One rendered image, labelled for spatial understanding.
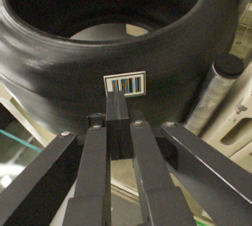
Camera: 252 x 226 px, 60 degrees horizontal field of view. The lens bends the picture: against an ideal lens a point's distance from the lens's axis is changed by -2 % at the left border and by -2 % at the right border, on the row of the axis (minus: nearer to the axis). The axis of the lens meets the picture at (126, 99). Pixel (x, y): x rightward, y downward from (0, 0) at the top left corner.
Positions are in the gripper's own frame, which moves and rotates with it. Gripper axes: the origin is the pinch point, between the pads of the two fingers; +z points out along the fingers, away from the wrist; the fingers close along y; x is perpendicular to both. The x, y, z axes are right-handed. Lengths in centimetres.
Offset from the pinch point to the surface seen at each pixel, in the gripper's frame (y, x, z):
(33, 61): -12.2, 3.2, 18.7
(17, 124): -504, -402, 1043
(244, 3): 31.4, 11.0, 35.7
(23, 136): -460, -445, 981
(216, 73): 15.3, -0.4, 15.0
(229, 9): 22.8, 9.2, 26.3
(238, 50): 49, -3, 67
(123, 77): 1.3, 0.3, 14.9
